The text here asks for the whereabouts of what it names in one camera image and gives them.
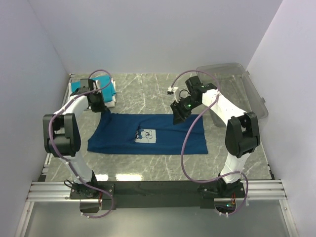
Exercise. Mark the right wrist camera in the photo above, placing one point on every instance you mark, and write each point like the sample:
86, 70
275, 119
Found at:
173, 90

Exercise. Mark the white folded t-shirt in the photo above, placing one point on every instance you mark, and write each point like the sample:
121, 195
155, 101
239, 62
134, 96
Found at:
72, 86

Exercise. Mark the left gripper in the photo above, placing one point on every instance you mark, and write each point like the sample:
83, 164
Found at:
101, 107

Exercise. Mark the dark blue t-shirt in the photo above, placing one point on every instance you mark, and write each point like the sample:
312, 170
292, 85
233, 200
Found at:
138, 134

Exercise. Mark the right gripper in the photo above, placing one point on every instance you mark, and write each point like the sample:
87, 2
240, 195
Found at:
179, 113

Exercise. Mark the teal folded t-shirt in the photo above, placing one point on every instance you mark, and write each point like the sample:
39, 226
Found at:
109, 91

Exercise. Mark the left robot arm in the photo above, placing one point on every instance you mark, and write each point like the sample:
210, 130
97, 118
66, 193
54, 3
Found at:
62, 138

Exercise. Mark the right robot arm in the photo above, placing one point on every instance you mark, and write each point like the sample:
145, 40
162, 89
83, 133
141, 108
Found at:
242, 131

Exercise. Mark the clear plastic bin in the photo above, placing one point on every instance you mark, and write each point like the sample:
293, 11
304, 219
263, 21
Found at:
236, 86

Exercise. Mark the black base beam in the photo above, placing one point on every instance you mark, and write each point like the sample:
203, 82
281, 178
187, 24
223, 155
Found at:
151, 194

